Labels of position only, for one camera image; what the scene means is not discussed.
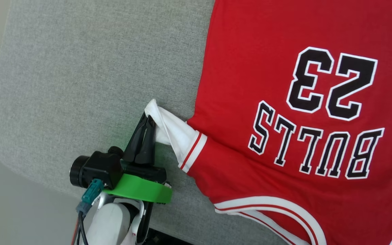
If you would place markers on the red and white basketball jersey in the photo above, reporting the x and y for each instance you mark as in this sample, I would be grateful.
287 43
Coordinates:
250 68

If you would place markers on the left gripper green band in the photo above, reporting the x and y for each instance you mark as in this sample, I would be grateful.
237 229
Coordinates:
138 190

